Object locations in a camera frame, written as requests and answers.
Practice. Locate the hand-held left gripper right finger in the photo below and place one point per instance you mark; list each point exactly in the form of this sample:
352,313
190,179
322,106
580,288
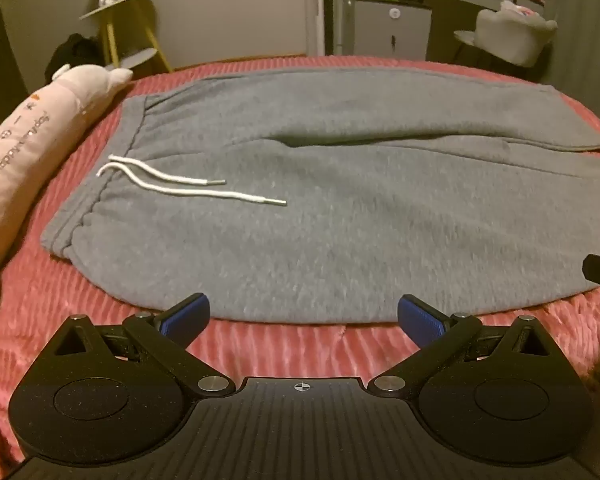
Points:
420,317

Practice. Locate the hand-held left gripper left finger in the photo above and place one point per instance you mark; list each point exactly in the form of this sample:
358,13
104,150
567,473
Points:
187,312

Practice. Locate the red ribbed blanket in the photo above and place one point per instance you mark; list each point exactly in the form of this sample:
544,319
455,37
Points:
280,350

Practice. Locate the pink plush pig pillow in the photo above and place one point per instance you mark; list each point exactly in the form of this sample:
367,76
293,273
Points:
25,145

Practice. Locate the white plush chair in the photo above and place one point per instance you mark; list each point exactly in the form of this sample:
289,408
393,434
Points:
515,35

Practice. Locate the black bag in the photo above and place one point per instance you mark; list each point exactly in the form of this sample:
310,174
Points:
75,55

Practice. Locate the grey cabinet with white knob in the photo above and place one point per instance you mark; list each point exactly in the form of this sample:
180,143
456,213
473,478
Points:
380,30

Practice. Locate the yellow round side table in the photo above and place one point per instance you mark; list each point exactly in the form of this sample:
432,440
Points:
130,25

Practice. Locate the grey door frame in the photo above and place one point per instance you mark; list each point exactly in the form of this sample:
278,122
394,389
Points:
322,10

